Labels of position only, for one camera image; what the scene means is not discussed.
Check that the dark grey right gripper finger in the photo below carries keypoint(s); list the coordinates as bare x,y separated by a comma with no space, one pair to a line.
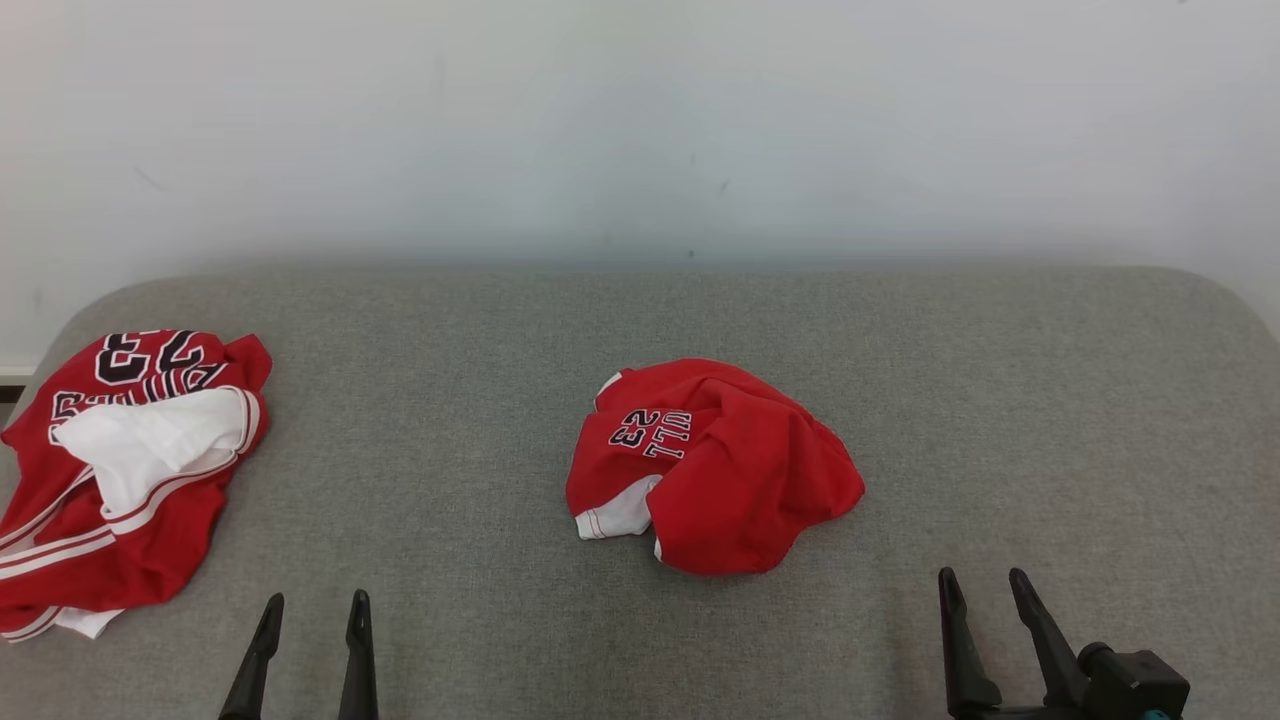
965,660
1055,660

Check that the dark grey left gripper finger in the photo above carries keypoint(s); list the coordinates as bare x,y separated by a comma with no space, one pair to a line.
255,670
359,670

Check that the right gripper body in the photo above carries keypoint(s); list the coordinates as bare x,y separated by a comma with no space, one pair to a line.
1020,715

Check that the red jersey with white sleeves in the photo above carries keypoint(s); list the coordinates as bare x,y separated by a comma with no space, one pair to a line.
170,540

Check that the small red garment number print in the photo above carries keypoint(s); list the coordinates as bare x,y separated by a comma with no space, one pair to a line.
750,480

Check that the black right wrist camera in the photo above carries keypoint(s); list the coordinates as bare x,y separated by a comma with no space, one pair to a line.
1140,685

